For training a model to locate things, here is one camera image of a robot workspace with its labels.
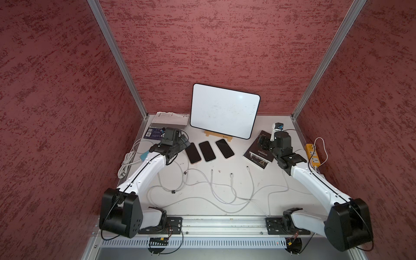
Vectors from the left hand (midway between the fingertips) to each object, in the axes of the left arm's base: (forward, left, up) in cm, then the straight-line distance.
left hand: (180, 147), depth 86 cm
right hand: (+3, -45, +3) cm, 45 cm away
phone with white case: (+6, -14, -14) cm, 20 cm away
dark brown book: (+3, -44, -11) cm, 46 cm away
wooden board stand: (+17, -15, -9) cm, 25 cm away
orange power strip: (+3, -80, -12) cm, 81 cm away
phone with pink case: (+3, -5, -12) cm, 14 cm away
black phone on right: (+8, -25, -13) cm, 30 cm away
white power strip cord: (+4, -83, -4) cm, 83 cm away
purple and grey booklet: (+31, +19, -12) cm, 38 cm away
